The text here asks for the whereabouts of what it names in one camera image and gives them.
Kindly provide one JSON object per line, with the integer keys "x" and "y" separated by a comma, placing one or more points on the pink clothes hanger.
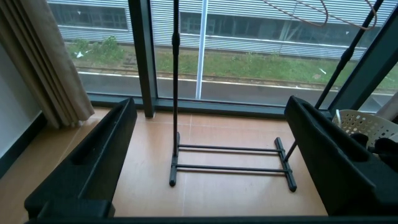
{"x": 327, "y": 15}
{"x": 375, "y": 21}

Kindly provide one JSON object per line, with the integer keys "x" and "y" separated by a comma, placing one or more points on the black clothes rack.
{"x": 175, "y": 93}

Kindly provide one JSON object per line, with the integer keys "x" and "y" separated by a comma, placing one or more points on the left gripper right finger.
{"x": 326, "y": 174}

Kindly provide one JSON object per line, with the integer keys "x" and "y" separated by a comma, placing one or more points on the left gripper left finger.
{"x": 99, "y": 180}

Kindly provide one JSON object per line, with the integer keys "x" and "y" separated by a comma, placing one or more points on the white laundry basket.
{"x": 363, "y": 124}

